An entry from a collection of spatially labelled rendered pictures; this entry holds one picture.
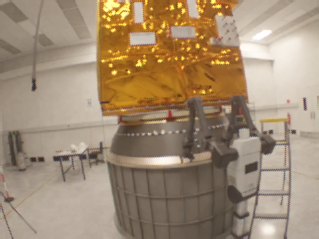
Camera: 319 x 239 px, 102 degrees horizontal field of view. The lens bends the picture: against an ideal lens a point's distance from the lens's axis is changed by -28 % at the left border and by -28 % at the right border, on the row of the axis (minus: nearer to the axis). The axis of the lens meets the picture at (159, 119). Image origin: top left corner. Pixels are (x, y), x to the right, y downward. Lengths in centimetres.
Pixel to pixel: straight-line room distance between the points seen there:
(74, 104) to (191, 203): 678
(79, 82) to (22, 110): 322
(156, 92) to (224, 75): 92
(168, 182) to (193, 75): 130
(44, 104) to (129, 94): 684
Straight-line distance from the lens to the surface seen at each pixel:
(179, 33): 242
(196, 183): 204
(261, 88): 1016
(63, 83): 833
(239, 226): 157
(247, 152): 127
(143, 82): 210
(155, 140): 204
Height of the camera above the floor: 169
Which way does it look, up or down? 1 degrees down
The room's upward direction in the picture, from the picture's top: 5 degrees counter-clockwise
